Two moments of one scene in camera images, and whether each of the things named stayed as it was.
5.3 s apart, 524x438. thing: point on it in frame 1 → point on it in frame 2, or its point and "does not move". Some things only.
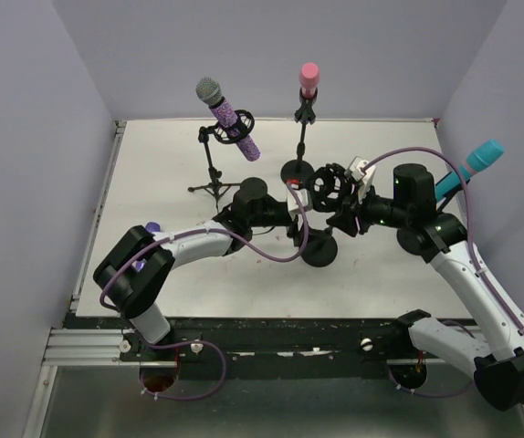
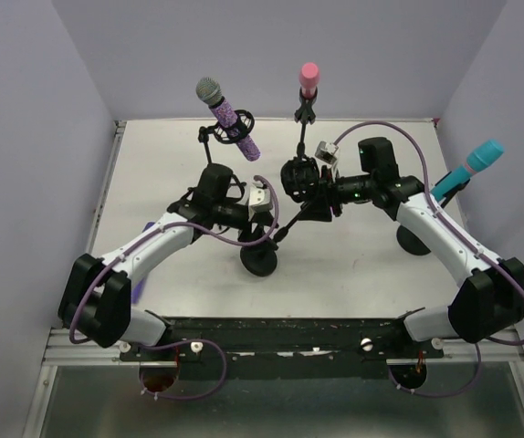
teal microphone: x=481 y=156 does not move
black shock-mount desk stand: x=330 y=187 → x=301 y=182
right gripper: x=346 y=224 → x=326 y=194
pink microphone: x=309 y=79 does not move
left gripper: x=293 y=232 → x=261 y=219
